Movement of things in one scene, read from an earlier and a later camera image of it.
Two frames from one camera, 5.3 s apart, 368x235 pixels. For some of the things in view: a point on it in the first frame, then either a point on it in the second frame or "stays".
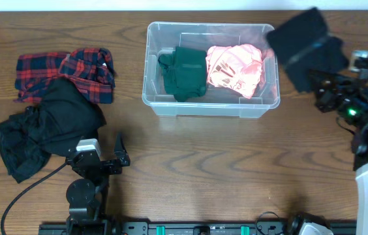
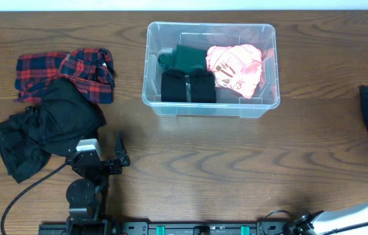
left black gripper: [100, 164] stays
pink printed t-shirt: [237, 67] stays
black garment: [63, 116] stays
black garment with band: [305, 46] → [173, 86]
